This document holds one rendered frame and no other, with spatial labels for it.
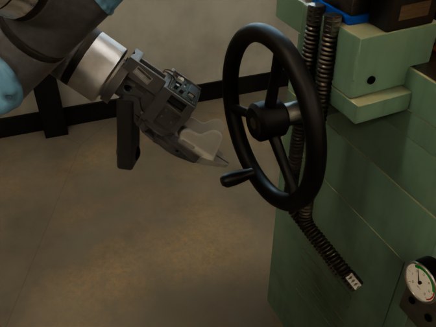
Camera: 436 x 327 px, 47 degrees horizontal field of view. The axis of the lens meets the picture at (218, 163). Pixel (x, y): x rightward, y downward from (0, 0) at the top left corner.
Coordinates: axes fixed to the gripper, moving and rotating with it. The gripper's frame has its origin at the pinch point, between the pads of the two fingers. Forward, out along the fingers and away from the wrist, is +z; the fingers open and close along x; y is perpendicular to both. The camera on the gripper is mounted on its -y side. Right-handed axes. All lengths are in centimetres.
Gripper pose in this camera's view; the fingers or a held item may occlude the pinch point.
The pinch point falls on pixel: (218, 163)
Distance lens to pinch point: 77.4
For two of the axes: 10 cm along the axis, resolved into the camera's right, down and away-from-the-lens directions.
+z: 8.1, 5.4, 2.4
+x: 0.9, -5.2, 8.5
